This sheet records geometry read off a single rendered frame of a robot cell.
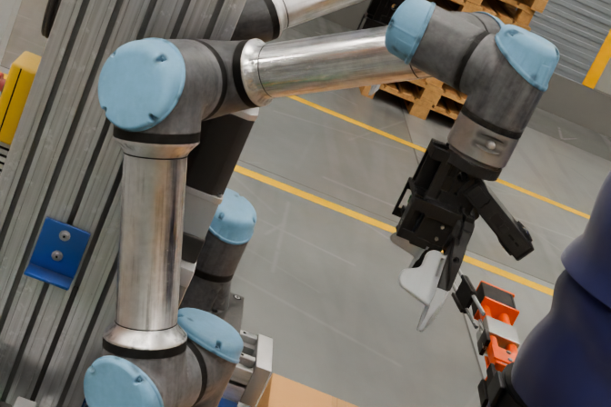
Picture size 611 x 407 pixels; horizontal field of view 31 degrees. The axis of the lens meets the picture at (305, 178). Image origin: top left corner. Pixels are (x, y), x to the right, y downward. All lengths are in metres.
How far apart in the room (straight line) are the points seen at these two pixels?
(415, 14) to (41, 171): 0.70
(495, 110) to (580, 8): 10.35
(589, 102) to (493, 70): 10.60
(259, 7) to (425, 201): 0.73
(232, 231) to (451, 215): 0.85
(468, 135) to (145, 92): 0.42
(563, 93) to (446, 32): 10.49
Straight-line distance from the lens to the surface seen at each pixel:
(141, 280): 1.48
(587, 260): 1.46
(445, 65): 1.25
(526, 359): 1.52
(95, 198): 1.72
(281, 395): 3.04
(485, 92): 1.24
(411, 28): 1.27
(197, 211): 1.80
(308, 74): 1.46
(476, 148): 1.24
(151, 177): 1.45
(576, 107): 11.81
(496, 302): 2.13
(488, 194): 1.28
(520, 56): 1.22
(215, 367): 1.62
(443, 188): 1.28
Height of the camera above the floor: 2.02
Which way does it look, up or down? 18 degrees down
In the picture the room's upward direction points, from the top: 24 degrees clockwise
